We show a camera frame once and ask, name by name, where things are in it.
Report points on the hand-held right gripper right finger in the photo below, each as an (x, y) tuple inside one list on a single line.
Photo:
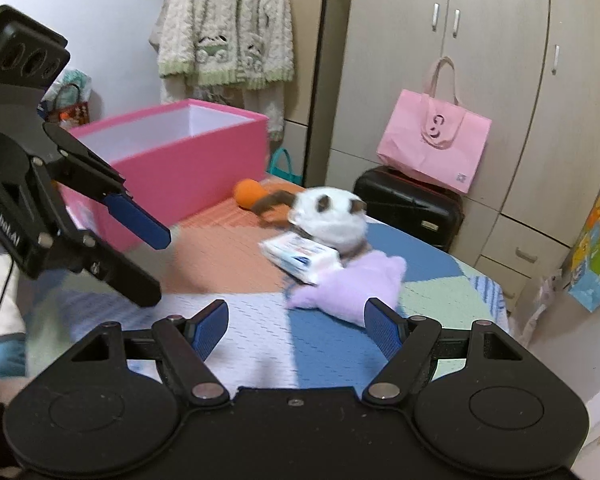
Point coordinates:
[(380, 330)]

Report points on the white round plush toy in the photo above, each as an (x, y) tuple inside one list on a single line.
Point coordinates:
[(330, 220)]

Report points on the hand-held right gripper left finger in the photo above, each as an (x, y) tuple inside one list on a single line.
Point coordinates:
[(210, 325)]

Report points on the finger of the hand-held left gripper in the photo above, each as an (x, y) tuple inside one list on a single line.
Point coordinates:
[(140, 222), (130, 280)]

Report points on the person's white clothing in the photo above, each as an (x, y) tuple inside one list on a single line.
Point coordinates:
[(2, 300)]

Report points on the crumpled pale plastic bag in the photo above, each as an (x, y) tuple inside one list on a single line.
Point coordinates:
[(545, 305)]

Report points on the beige wooden wardrobe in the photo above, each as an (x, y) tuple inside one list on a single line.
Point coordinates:
[(505, 110)]

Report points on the black suitcase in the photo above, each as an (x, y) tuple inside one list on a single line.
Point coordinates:
[(410, 210)]

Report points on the pink cardboard box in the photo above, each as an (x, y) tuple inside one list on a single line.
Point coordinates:
[(190, 175)]

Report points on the purple star plush pillow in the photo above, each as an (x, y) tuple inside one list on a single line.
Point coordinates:
[(350, 285)]

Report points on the cream fluffy cardigan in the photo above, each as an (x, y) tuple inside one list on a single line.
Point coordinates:
[(230, 25)]

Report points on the colourful paper gift bag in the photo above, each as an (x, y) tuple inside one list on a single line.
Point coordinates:
[(597, 260)]

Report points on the white tissue packet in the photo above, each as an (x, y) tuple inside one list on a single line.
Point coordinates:
[(300, 257)]

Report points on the pink tote bag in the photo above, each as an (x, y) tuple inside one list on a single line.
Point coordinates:
[(430, 145)]

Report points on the orange carrot plush toy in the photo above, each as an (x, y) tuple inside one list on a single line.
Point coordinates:
[(250, 195)]

